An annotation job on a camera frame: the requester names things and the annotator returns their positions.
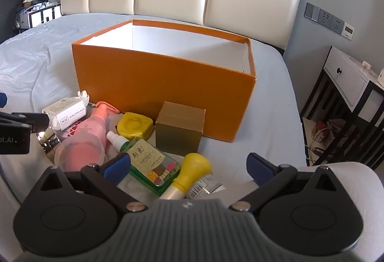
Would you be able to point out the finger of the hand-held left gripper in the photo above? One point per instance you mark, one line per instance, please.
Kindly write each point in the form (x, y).
(2, 100)
(34, 120)

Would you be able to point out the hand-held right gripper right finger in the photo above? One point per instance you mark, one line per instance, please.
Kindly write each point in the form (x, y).
(258, 167)

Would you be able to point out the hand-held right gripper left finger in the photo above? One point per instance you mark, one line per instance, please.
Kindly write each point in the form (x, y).
(115, 165)

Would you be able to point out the small white printed box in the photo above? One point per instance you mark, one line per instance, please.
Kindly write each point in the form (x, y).
(64, 113)

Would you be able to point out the yellow-capped white bottle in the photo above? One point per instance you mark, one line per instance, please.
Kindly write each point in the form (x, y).
(193, 167)

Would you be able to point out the gold cardboard box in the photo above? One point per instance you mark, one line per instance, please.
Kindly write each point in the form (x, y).
(180, 133)

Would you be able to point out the orange cardboard box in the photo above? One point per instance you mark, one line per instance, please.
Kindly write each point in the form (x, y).
(150, 85)

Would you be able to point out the shiny metal-capped jar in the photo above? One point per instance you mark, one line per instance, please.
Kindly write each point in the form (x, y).
(49, 145)

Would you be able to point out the green spray bottle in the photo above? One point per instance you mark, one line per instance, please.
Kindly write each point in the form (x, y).
(150, 163)

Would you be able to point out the clear round plastic container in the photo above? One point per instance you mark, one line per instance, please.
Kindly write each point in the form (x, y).
(81, 154)

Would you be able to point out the pink patterned pouch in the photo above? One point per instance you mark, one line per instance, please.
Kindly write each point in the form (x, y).
(72, 130)

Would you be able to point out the yellow round case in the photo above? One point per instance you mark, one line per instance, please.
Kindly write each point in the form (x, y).
(132, 125)

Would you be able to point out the pink pump bottle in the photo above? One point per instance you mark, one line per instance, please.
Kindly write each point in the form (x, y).
(93, 124)

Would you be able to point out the red white package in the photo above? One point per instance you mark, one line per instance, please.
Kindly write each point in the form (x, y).
(320, 130)

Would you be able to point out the white bedside cabinet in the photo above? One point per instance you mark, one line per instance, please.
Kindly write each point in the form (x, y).
(39, 18)

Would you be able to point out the clutter pile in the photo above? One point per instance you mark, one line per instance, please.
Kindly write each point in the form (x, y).
(37, 1)

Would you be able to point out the white black nightstand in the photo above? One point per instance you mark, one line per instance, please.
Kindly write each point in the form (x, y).
(345, 82)

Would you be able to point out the small white pink object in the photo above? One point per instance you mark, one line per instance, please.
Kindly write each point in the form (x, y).
(366, 64)

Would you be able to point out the tissue box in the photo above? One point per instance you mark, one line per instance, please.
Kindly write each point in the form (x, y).
(381, 76)

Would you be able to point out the white wall thermostat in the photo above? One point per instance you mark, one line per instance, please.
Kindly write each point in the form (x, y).
(348, 31)

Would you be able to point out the grey wall socket panel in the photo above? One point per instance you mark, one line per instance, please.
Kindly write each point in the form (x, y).
(325, 17)

